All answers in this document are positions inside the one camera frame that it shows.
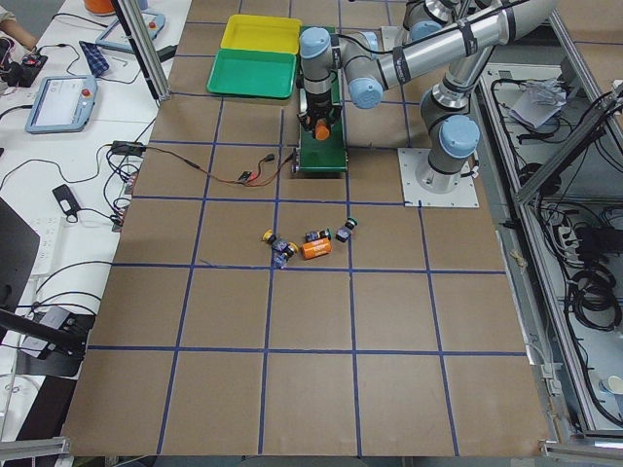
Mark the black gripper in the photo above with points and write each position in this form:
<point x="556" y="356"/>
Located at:
<point x="319" y="105"/>

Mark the plain orange cylinder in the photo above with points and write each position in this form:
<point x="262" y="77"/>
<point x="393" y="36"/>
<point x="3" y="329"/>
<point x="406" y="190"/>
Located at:
<point x="321" y="131"/>

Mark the yellow push button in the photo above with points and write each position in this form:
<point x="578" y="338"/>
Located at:
<point x="285" y="254"/>
<point x="277" y="243"/>

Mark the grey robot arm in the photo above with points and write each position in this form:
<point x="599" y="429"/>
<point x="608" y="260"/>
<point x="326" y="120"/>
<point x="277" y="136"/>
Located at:
<point x="432" y="36"/>
<point x="425" y="17"/>

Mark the green conveyor belt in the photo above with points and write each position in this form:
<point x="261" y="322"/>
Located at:
<point x="321" y="143"/>

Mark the green plastic tray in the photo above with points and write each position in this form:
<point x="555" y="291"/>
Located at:
<point x="252" y="74"/>

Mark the yellow plastic tray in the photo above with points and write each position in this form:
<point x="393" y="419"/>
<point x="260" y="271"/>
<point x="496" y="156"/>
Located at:
<point x="262" y="33"/>

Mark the green push button near cylinder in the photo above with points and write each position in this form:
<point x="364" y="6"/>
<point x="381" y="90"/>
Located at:
<point x="317" y="234"/>

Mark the green push button apart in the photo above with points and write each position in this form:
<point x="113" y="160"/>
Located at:
<point x="344" y="232"/>

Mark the orange cylinder with label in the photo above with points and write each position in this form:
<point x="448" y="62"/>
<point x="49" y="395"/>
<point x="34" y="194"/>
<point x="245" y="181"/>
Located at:
<point x="316" y="248"/>

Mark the black power adapter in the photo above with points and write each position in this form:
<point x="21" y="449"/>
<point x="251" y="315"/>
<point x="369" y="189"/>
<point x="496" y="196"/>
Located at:
<point x="126" y="148"/>

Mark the white power strip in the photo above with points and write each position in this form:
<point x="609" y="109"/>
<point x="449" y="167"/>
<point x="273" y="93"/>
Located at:
<point x="49" y="229"/>

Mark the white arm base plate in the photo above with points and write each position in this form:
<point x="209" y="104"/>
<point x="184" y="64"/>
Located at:
<point x="393" y="37"/>
<point x="422" y="186"/>

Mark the aluminium frame post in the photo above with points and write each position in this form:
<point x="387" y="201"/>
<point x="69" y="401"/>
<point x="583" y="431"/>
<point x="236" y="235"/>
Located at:
<point x="132" y="21"/>

